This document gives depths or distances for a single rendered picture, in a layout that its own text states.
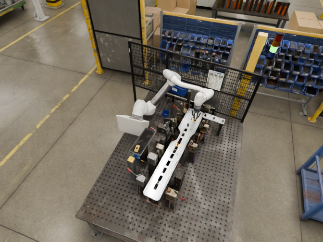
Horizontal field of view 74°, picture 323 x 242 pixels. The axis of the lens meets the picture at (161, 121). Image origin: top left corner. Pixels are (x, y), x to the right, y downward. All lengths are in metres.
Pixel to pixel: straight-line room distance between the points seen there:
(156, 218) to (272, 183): 2.06
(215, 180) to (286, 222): 1.31
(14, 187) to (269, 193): 3.83
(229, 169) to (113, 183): 1.43
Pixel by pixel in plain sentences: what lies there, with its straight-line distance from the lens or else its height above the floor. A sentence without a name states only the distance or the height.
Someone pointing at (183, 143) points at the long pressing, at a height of 1.00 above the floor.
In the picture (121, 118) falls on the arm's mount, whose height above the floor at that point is 0.99.
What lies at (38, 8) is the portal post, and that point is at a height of 0.33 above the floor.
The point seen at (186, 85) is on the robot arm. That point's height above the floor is 1.41.
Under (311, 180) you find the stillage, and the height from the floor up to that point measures 0.16.
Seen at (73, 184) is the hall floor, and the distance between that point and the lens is 3.65.
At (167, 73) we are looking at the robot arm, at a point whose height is 1.46.
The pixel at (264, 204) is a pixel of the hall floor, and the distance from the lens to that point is 3.63.
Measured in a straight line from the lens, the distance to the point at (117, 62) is 5.09.
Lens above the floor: 3.08
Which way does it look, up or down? 48 degrees down
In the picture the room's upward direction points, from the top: 1 degrees clockwise
